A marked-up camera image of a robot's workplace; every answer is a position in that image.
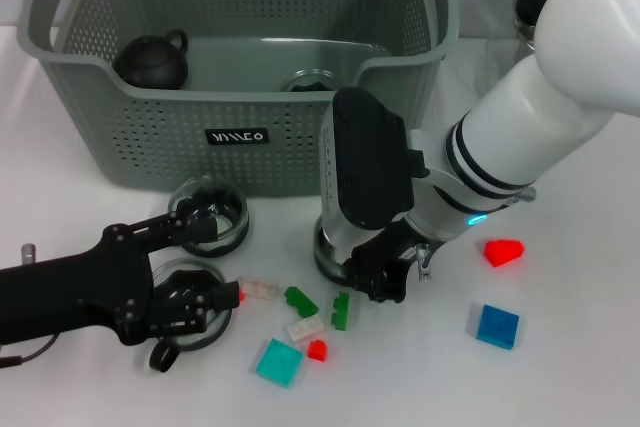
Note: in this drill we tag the glass pitcher black lid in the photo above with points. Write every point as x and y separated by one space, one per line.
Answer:
532 2

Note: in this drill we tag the small round black teapot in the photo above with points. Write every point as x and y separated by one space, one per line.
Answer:
150 64

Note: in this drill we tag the green toy brick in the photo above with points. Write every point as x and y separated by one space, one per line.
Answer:
341 312
301 301

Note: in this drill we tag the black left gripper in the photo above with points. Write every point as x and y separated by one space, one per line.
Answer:
65 292

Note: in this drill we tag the white toy brick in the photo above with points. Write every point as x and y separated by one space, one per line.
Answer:
305 331
260 288

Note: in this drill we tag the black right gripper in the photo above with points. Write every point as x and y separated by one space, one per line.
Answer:
390 249

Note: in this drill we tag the grey perforated storage bin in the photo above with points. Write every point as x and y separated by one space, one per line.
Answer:
250 167

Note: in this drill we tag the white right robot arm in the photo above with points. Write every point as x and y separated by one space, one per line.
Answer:
550 112

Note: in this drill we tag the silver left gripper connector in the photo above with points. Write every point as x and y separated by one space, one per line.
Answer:
28 253

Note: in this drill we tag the teal square flat block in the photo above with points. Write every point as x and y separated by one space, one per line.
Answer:
279 362

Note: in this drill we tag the blue square flat block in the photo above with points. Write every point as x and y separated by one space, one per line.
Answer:
498 327

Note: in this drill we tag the orange red pointed block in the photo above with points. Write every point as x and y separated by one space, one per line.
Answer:
502 252

